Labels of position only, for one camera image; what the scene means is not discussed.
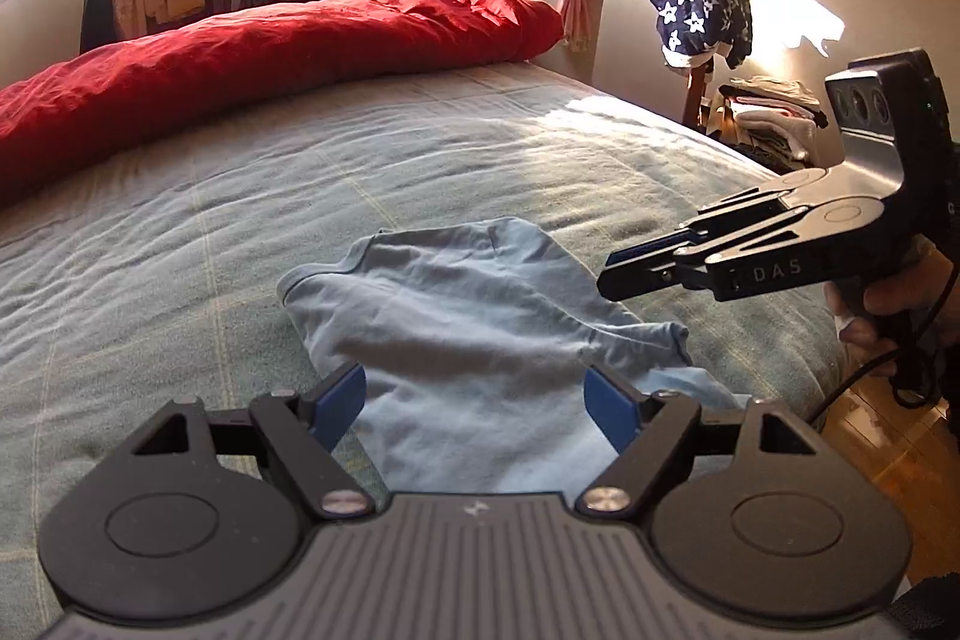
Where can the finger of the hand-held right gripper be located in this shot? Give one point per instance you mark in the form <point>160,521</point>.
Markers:
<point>652,246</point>
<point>637,280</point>

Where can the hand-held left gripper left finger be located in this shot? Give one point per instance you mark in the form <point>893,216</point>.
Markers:
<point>341,401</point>

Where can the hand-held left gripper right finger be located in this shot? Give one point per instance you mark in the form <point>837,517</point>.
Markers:
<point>607,407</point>

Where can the light blue printed t-shirt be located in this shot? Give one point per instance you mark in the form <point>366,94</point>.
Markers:
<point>465,340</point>

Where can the white clothes pile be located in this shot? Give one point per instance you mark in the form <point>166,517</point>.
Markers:
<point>772,119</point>

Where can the person's right hand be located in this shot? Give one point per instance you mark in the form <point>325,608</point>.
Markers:
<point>907,287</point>

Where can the red duvet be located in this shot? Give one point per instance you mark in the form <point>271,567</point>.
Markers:
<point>225,55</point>

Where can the black draped cloth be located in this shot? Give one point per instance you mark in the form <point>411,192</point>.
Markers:
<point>96,18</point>

